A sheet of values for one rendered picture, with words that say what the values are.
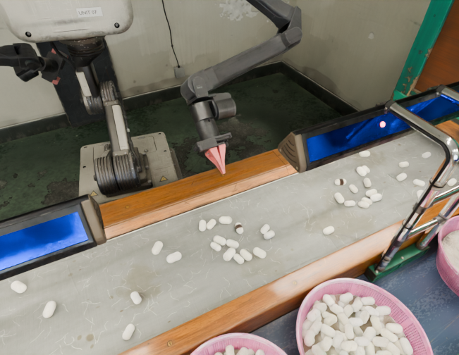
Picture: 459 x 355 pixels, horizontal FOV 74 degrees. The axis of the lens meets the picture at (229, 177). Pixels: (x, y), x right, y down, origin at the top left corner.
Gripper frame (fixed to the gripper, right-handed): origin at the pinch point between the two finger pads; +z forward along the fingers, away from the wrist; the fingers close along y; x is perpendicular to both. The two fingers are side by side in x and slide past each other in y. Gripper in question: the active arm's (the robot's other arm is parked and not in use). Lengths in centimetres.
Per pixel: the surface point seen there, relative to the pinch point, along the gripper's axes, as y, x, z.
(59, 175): -66, 147, -45
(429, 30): 83, -8, -22
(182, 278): -19.9, -3.0, 22.1
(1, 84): -82, 152, -118
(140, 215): -24.4, 9.1, 3.6
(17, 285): -55, 4, 10
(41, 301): -51, 2, 15
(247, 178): 9.5, 9.4, 4.0
